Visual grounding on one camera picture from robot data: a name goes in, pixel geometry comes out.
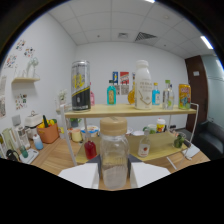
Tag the ceiling air vent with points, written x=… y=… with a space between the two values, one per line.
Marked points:
x=145 y=36

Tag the white flower vase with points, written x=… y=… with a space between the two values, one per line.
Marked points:
x=62 y=98

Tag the yellow mug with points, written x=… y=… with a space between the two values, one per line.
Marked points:
x=76 y=135

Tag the yellow cup white lid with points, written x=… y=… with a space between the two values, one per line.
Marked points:
x=161 y=125

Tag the clear bottle green cap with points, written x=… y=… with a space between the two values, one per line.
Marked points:
x=167 y=96

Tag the green potted plant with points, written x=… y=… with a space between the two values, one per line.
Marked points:
x=75 y=122

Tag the tall black silver can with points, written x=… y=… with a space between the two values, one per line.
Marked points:
x=80 y=86

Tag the wooden wall shelf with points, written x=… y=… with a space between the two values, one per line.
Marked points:
x=25 y=80

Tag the multicoloured wall poster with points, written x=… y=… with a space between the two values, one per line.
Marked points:
x=133 y=76

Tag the white frame stand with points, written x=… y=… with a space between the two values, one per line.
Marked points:
x=22 y=136

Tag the white pen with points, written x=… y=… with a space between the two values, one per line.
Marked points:
x=171 y=163

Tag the small square ceiling vent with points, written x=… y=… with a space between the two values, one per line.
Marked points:
x=123 y=35

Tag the two-tier wooden rack white frame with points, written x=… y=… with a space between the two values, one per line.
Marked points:
x=126 y=110

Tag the orange storage basket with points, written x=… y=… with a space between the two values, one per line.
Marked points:
x=49 y=134

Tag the small teal bottle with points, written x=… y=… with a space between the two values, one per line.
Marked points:
x=111 y=95

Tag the clear bottle red label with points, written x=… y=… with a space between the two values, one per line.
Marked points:
x=144 y=148

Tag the blue and white bowl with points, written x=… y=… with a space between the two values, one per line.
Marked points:
x=90 y=131

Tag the small green glass jar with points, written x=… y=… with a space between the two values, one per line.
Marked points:
x=178 y=140

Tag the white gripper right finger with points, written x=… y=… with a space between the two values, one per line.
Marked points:
x=148 y=173

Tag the green cup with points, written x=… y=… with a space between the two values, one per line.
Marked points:
x=23 y=151

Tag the wall sticker cluster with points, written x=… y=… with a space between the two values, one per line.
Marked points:
x=29 y=52
x=20 y=44
x=10 y=61
x=21 y=101

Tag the white scale tray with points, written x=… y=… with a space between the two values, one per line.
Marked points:
x=30 y=156

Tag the brown door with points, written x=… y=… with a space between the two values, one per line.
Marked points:
x=196 y=93

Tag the black kettle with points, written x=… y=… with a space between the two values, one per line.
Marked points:
x=12 y=156

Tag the white and blue cup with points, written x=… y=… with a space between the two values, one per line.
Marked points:
x=38 y=142

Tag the white milk bottle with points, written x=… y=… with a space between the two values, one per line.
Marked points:
x=143 y=86

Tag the red wall poster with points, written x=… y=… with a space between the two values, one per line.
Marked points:
x=124 y=77

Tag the grey wall panel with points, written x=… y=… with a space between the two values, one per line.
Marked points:
x=16 y=120

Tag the blue wall poster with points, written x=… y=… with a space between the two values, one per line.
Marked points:
x=115 y=77

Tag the black chair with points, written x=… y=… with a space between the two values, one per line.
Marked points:
x=210 y=140

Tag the light blue bottle yellow cap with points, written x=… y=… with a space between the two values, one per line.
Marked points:
x=156 y=96

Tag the green mug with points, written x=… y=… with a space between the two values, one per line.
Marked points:
x=150 y=129

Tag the grey wall print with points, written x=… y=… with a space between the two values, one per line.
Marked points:
x=124 y=89
x=117 y=90

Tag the small pink bottle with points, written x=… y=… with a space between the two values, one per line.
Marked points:
x=92 y=99

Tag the ceiling light strip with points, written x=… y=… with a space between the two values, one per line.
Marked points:
x=206 y=42

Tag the red liquid bottle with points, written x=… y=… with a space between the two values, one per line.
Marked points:
x=90 y=150

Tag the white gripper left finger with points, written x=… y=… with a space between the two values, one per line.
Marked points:
x=81 y=175

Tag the white notebook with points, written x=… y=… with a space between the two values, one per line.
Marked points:
x=191 y=150

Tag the green toy cucumber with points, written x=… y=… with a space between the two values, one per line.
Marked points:
x=45 y=121

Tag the yellow drink can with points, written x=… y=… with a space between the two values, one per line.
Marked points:
x=184 y=96

